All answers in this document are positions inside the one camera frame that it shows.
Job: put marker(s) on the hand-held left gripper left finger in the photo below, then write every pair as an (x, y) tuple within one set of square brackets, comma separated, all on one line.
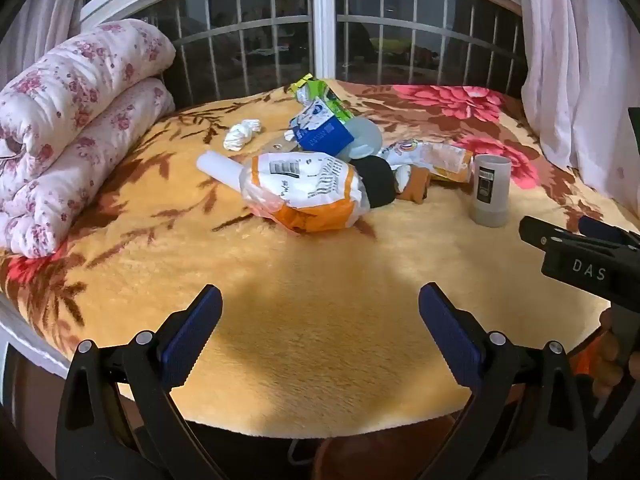
[(192, 340)]

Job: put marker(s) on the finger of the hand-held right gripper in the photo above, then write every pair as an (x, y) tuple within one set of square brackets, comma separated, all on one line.
[(602, 230), (537, 232)]

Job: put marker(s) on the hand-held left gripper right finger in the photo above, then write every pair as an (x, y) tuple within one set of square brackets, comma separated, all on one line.
[(450, 335)]

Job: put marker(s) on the black cloth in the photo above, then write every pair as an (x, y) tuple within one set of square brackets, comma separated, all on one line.
[(377, 180)]

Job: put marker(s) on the white foam tube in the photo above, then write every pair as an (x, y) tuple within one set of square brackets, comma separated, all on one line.
[(220, 167)]

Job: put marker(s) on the person's right hand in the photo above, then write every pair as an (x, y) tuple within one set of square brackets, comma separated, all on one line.
[(607, 355)]

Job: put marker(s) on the grey cylindrical cup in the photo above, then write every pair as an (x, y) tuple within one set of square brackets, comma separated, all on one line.
[(490, 195)]

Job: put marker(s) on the yellow floral blanket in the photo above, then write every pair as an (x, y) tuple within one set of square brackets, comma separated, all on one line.
[(310, 310)]

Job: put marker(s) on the yellow snack wrapper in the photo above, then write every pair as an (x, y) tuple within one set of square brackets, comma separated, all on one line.
[(440, 157)]

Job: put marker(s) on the orange brown cloth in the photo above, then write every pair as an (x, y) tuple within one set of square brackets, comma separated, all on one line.
[(416, 186)]

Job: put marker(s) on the white mattress edge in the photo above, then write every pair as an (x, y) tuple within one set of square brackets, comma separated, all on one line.
[(25, 332)]

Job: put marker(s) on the pale pink curtain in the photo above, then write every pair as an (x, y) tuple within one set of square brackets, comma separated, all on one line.
[(575, 60), (45, 10)]

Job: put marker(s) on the orange white snack bag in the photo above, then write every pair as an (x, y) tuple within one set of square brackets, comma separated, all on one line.
[(305, 190)]

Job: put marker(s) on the translucent plastic lid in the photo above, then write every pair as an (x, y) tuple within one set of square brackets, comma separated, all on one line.
[(365, 140)]

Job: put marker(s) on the small white paper scrap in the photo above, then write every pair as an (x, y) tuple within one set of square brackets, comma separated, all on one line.
[(289, 135)]

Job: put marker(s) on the blue white carton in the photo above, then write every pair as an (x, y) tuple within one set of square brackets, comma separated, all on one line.
[(320, 135)]

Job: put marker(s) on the green snack packet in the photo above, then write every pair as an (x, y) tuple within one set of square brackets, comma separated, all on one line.
[(325, 97)]

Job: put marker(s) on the pink floral folded quilt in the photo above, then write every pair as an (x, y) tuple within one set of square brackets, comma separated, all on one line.
[(75, 110)]

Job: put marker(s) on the white barred window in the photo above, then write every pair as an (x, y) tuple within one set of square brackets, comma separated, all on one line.
[(323, 20)]

